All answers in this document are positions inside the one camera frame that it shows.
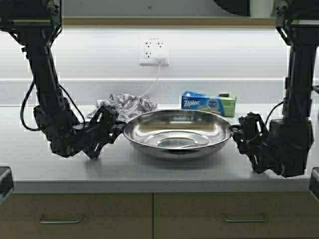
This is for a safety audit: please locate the left drawer metal handle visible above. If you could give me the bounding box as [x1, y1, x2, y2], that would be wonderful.
[38, 215, 85, 225]

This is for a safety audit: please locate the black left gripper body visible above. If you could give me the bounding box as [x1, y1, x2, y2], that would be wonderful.
[74, 107, 119, 159]

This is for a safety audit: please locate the left lower drawer front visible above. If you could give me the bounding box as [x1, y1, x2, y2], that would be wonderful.
[0, 194, 153, 239]

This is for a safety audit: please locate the black cooking pot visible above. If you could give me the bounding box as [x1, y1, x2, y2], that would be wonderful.
[312, 85, 319, 94]

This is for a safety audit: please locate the drawer metal handle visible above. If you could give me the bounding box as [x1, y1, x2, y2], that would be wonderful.
[38, 215, 85, 225]
[222, 214, 267, 223]

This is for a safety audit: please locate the grey patterned dish towel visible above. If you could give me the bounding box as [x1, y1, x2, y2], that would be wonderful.
[87, 94, 158, 122]

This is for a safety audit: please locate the blue green Ziploc box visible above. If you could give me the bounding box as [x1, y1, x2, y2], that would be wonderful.
[181, 91, 237, 117]

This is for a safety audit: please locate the large stainless steel bowl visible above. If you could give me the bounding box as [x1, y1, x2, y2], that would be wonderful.
[123, 109, 233, 161]

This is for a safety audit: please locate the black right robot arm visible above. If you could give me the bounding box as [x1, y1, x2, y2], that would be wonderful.
[231, 0, 319, 178]

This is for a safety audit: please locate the white wall outlet plate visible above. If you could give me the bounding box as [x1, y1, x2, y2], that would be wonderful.
[139, 37, 169, 66]

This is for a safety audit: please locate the right lower drawer front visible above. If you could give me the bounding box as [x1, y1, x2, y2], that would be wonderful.
[153, 192, 319, 239]

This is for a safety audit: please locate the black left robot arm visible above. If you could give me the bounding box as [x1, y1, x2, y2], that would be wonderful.
[0, 0, 126, 159]

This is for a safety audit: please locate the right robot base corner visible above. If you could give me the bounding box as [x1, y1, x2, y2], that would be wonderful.
[309, 167, 319, 200]

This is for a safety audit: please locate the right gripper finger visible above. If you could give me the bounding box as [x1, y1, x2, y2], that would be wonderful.
[230, 124, 242, 132]
[233, 136, 245, 149]

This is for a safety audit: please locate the right drawer metal handle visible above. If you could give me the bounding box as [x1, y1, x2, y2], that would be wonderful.
[222, 214, 267, 223]

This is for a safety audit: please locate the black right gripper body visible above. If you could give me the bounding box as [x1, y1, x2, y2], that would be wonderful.
[235, 112, 269, 174]

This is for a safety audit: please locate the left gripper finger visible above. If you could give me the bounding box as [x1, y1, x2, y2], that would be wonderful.
[112, 120, 125, 129]
[108, 132, 120, 144]

